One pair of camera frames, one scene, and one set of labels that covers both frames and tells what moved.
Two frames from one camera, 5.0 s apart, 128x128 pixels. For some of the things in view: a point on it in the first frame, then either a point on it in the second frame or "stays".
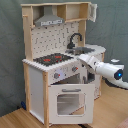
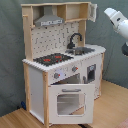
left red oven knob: (56, 75) stays
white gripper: (92, 61) to (116, 17)
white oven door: (71, 104) stays
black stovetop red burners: (51, 59) stays
